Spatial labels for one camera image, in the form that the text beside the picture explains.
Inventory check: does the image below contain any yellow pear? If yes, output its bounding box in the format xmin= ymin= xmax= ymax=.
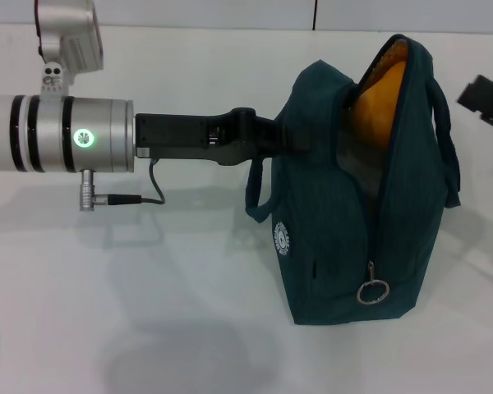
xmin=348 ymin=59 xmax=408 ymax=158

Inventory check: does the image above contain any dark teal insulated lunch bag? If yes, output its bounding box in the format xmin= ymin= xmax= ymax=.
xmin=245 ymin=34 xmax=462 ymax=328

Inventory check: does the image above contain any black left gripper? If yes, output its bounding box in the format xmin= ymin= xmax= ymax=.
xmin=134 ymin=107 xmax=314 ymax=167

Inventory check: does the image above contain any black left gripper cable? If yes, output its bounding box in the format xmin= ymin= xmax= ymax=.
xmin=79 ymin=158 xmax=166 ymax=213

